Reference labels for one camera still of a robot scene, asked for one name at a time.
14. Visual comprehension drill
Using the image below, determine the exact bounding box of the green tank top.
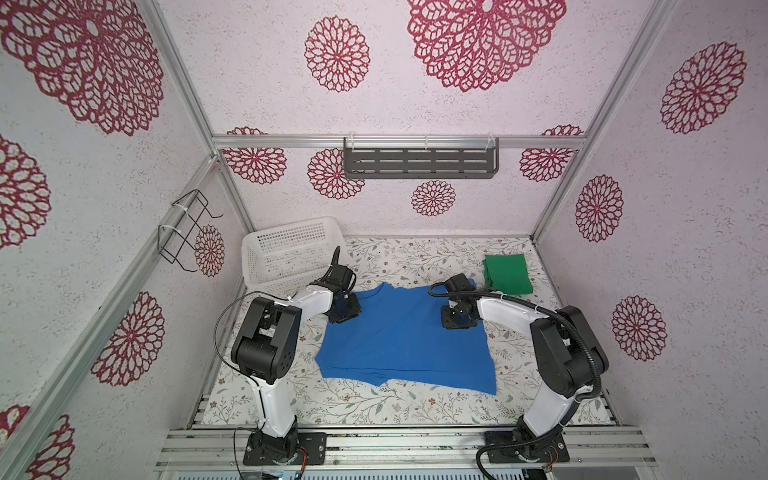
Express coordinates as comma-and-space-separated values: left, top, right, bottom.
483, 254, 534, 296

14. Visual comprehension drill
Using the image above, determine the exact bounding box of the blue tank top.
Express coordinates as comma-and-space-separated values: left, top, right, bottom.
315, 283, 497, 395

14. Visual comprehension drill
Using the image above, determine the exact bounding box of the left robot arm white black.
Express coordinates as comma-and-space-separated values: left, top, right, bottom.
230, 265, 361, 440

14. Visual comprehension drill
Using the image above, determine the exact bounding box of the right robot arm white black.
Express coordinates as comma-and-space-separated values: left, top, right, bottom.
429, 274, 609, 439

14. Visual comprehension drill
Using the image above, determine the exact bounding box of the white plastic laundry basket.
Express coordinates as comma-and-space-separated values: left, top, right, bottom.
241, 217, 351, 298

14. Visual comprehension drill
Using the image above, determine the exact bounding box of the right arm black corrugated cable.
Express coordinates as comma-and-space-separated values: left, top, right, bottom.
427, 281, 604, 403

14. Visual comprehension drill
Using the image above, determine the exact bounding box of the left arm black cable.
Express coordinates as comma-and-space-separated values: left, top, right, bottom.
214, 245, 343, 421

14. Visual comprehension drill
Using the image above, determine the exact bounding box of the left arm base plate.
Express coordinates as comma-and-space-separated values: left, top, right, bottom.
242, 431, 328, 466

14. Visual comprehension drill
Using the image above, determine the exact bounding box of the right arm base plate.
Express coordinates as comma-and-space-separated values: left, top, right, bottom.
483, 430, 570, 465

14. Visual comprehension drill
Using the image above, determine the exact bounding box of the grey metal wall shelf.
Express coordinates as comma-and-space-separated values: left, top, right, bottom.
342, 138, 500, 180

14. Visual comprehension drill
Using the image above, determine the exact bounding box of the black wire wall rack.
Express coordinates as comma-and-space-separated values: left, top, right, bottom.
155, 189, 223, 273

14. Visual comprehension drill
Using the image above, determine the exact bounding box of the aluminium front rail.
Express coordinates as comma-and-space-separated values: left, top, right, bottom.
154, 426, 657, 472

